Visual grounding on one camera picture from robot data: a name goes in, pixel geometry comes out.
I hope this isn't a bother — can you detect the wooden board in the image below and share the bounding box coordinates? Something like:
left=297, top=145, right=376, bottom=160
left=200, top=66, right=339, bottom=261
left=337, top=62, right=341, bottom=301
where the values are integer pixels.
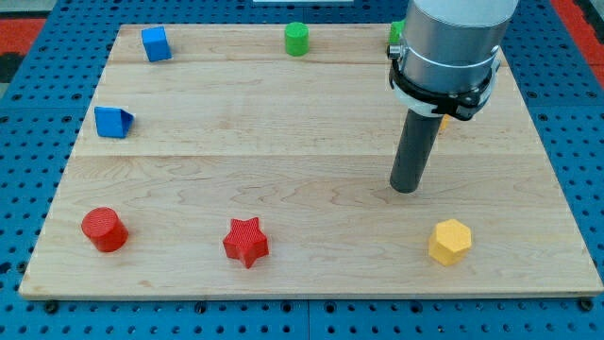
left=19, top=25, right=603, bottom=300

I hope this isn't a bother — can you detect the yellow block behind rod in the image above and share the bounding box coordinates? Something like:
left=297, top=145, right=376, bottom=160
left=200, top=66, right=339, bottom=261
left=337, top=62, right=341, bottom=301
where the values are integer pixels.
left=439, top=115, right=450, bottom=132

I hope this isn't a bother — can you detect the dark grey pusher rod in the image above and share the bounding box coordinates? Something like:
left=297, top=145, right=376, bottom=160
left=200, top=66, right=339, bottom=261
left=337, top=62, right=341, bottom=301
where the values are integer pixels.
left=390, top=109, right=443, bottom=194

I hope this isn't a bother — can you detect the blue triangular prism block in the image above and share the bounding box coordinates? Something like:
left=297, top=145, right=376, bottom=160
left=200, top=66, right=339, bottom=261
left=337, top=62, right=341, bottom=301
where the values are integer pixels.
left=93, top=107, right=134, bottom=139

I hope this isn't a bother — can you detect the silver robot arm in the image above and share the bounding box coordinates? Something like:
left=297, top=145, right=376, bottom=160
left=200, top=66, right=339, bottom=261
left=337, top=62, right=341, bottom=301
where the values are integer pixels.
left=387, top=0, right=518, bottom=121

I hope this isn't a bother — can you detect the red star block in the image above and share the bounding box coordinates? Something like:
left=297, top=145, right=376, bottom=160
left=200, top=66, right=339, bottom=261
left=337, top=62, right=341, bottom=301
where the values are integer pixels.
left=223, top=217, right=269, bottom=269

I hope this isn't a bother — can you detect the green cylinder block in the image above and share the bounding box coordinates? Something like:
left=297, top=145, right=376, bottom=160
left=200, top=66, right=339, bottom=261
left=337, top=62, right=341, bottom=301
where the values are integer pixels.
left=284, top=22, right=310, bottom=57

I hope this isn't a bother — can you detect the red cylinder block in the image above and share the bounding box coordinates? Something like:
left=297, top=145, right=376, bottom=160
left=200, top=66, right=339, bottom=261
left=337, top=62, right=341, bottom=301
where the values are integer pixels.
left=81, top=207, right=129, bottom=252

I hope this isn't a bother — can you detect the green block behind arm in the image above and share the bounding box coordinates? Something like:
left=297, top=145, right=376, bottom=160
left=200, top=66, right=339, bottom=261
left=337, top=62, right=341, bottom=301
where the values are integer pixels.
left=388, top=20, right=406, bottom=45

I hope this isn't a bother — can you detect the blue cube block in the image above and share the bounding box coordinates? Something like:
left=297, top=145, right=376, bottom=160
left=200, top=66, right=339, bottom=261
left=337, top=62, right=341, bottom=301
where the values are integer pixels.
left=141, top=26, right=172, bottom=62

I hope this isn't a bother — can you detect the yellow hexagon block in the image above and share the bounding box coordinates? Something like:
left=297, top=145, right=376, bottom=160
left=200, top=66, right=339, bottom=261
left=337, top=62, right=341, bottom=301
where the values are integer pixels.
left=428, top=219, right=472, bottom=266

